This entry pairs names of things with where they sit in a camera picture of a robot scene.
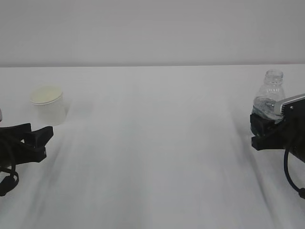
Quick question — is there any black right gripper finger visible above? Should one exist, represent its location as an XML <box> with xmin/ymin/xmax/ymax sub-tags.
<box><xmin>250</xmin><ymin>114</ymin><xmax>284</xmax><ymax>137</ymax></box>

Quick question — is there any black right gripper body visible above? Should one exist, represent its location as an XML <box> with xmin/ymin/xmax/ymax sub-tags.
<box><xmin>252</xmin><ymin>100</ymin><xmax>305</xmax><ymax>162</ymax></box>

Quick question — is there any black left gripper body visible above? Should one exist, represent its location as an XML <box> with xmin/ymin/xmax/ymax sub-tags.
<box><xmin>0</xmin><ymin>139</ymin><xmax>46</xmax><ymax>168</ymax></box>

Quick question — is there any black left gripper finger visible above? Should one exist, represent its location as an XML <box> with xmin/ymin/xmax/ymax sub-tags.
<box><xmin>0</xmin><ymin>123</ymin><xmax>31</xmax><ymax>141</ymax></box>
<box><xmin>23</xmin><ymin>126</ymin><xmax>53</xmax><ymax>148</ymax></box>

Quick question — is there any white paper cup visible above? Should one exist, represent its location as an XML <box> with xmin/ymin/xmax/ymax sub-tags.
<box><xmin>30</xmin><ymin>85</ymin><xmax>66</xmax><ymax>126</ymax></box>

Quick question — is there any clear plastic water bottle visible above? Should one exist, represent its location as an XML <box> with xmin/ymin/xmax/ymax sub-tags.
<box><xmin>252</xmin><ymin>69</ymin><xmax>285</xmax><ymax>124</ymax></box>

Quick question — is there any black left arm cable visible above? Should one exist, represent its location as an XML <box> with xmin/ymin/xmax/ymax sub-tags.
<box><xmin>0</xmin><ymin>142</ymin><xmax>20</xmax><ymax>197</ymax></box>

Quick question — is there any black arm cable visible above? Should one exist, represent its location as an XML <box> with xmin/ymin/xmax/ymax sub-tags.
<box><xmin>0</xmin><ymin>142</ymin><xmax>20</xmax><ymax>197</ymax></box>
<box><xmin>283</xmin><ymin>146</ymin><xmax>305</xmax><ymax>199</ymax></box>

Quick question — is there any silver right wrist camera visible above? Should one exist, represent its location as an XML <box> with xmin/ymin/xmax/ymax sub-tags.
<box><xmin>274</xmin><ymin>94</ymin><xmax>305</xmax><ymax>115</ymax></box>

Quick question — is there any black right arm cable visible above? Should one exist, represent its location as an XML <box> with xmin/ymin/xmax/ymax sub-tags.
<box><xmin>283</xmin><ymin>146</ymin><xmax>305</xmax><ymax>199</ymax></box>

